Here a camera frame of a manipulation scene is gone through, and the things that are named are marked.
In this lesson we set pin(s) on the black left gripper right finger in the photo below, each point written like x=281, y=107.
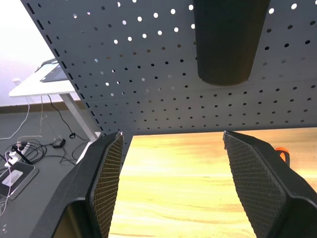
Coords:
x=267, y=183

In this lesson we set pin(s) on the grey flat device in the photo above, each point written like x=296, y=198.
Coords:
x=15, y=177

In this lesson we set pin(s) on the white desk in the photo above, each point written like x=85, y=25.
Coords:
x=49, y=86

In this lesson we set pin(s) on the white power strip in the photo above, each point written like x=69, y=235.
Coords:
x=15, y=151

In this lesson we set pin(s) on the dark laptop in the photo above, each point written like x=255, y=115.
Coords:
x=53, y=73

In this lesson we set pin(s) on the grey perforated pegboard panel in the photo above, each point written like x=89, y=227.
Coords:
x=153, y=81

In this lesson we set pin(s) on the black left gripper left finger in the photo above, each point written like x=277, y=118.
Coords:
x=81, y=183

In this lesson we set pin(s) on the black power adapter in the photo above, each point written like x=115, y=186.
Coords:
x=59, y=143

